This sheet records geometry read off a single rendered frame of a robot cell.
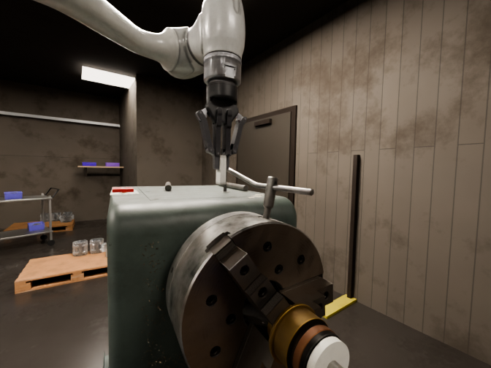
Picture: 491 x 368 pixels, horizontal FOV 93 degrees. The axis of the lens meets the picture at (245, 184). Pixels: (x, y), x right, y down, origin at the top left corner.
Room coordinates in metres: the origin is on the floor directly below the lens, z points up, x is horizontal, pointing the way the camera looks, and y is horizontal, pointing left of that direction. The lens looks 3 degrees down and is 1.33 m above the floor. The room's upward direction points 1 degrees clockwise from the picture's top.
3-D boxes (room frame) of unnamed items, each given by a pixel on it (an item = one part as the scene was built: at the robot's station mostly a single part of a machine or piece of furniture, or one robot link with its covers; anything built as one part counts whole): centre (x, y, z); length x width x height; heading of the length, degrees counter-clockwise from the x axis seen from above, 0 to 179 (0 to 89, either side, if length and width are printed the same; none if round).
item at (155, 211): (0.81, 0.19, 1.06); 0.59 x 0.48 x 0.39; 29
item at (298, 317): (0.34, -0.09, 1.08); 0.09 x 0.09 x 0.09; 29
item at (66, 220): (4.85, 4.23, 0.15); 1.07 x 0.76 x 0.30; 126
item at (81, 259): (2.94, 2.12, 0.16); 1.09 x 0.76 x 0.32; 126
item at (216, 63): (0.58, 0.06, 1.56); 0.09 x 0.09 x 0.06
